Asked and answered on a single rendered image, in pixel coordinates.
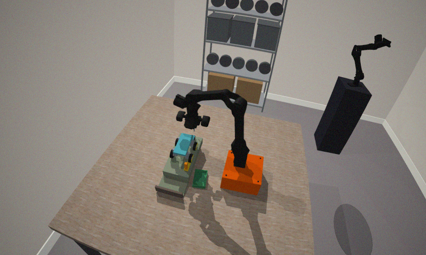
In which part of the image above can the small teal wheeled trolley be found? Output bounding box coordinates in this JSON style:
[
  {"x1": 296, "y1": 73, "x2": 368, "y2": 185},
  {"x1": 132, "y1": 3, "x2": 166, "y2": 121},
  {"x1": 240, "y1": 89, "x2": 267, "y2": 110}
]
[{"x1": 170, "y1": 133, "x2": 198, "y2": 163}]

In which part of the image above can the yellow wedge chock with orange handle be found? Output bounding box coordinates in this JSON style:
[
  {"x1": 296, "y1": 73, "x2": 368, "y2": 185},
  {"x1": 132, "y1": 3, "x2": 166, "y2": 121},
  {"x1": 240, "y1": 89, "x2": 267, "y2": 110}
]
[{"x1": 183, "y1": 162, "x2": 191, "y2": 172}]

